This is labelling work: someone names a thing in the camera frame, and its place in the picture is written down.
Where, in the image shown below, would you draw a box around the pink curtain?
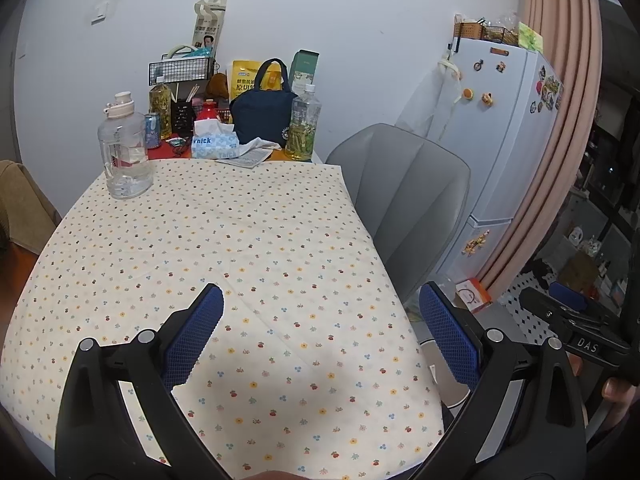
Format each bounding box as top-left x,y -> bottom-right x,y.
475,0 -> 603,286

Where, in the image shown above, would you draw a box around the storage shelf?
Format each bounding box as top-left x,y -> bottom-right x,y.
565,125 -> 640,311

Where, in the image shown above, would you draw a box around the red mat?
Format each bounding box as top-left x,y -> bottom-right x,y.
146,135 -> 193,161

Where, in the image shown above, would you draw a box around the tall green box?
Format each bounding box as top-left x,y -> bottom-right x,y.
289,50 -> 321,98

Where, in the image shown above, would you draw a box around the brown plush toy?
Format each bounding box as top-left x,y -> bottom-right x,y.
206,73 -> 230,102

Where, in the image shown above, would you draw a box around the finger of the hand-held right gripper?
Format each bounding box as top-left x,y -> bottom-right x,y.
549,281 -> 591,312
519,286 -> 608,333

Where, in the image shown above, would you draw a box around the gold lizard fridge magnet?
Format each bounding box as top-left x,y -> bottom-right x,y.
462,230 -> 492,257

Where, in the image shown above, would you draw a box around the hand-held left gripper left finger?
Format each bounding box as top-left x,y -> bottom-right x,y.
55,284 -> 224,480

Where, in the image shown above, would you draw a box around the brown jacket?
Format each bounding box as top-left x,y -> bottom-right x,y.
0,160 -> 63,256

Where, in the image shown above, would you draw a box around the white fridge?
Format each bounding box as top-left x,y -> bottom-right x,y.
425,37 -> 565,286

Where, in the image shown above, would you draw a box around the dark wire basket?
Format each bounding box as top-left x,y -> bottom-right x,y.
481,25 -> 518,46

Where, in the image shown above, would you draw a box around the black utensil holder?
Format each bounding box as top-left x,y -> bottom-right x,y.
171,85 -> 198,128

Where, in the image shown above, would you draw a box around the white printed tote bag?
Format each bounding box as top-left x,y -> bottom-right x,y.
191,0 -> 229,58

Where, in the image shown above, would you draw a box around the navy lunch bag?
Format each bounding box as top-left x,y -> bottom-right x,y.
229,58 -> 293,148

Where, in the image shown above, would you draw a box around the floral tablecloth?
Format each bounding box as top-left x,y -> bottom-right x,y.
0,159 -> 446,480

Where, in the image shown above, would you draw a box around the person's right hand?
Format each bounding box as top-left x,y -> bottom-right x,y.
602,375 -> 640,408

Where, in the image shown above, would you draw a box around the large clear water jug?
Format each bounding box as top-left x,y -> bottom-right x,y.
97,91 -> 154,200

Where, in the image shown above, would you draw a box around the black wire basket rack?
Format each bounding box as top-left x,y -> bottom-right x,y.
148,56 -> 217,86

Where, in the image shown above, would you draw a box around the blue tissue box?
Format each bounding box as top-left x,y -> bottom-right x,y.
191,120 -> 241,160

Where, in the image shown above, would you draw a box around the yellow snack bag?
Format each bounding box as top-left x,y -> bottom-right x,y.
231,60 -> 281,103

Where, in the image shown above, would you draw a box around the cluster of fridge magnets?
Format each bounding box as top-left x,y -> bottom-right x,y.
529,76 -> 563,113

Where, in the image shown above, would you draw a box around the printed paper sheets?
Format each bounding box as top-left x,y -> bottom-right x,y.
216,137 -> 283,170

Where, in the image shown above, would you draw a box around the large green tea bottle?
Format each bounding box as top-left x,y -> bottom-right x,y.
285,84 -> 322,162

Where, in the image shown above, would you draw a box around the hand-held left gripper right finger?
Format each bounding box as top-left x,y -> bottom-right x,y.
415,281 -> 586,480

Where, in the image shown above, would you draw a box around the grey chair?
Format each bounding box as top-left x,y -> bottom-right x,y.
325,123 -> 472,306

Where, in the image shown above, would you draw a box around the orange and white box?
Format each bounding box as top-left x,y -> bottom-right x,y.
455,278 -> 493,315

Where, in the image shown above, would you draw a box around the blue soda can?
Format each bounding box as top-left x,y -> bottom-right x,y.
144,112 -> 162,150

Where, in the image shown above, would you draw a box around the green and yellow card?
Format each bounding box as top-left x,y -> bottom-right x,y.
517,21 -> 543,53

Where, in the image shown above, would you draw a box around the large cardboard box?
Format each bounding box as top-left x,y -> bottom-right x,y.
556,250 -> 599,291

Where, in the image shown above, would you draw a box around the white hanging bag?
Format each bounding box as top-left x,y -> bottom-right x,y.
396,60 -> 463,141

